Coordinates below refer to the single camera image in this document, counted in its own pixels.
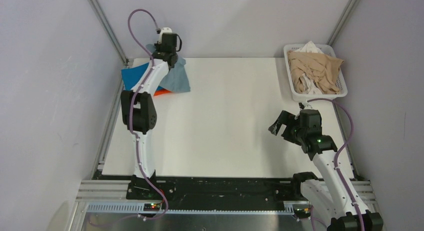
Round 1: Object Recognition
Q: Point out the aluminium frame rail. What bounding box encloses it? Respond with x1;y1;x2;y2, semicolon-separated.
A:
67;179;387;231

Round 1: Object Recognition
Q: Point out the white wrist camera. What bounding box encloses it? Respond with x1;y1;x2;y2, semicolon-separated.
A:
156;27;173;44
298;101;314;110

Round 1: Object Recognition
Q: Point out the folded orange t shirt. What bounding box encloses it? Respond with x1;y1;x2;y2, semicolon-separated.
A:
154;88;172;96

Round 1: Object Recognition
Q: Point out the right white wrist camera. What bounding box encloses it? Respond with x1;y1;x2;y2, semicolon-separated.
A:
298;101;314;110

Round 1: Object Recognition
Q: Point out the controller board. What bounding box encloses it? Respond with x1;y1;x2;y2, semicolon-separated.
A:
293;207;312;220
142;202;162;213

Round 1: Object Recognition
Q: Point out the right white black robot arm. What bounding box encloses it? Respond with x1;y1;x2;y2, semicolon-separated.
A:
268;109;384;231

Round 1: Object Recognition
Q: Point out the left controller board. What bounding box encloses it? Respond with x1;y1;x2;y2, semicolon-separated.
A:
142;202;162;213

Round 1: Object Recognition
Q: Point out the white t shirt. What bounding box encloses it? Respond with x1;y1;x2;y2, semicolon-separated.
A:
294;41;323;95

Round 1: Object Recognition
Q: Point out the folded blue t shirt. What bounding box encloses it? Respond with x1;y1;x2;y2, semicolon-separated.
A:
121;62;149;90

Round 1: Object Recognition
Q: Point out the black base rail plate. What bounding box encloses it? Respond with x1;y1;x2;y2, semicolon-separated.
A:
92;169;360;212

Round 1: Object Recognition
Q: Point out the beige t shirt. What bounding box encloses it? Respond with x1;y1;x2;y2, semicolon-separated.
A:
287;50;344;95

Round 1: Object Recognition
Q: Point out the right controller board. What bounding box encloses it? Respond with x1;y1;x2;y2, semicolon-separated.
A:
293;207;312;220

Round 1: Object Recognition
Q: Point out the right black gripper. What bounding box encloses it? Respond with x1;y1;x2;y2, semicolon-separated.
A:
268;110;306;146

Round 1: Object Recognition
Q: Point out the white plastic laundry basket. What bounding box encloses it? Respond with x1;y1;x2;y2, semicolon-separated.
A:
283;44;348;102

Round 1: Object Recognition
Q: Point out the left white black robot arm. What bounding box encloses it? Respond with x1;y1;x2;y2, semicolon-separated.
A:
120;31;182;199

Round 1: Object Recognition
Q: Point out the grey-blue t shirt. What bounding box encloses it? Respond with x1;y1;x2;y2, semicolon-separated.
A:
138;55;191;94

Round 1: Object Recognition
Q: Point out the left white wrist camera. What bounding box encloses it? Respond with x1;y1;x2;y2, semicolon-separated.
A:
156;27;173;44

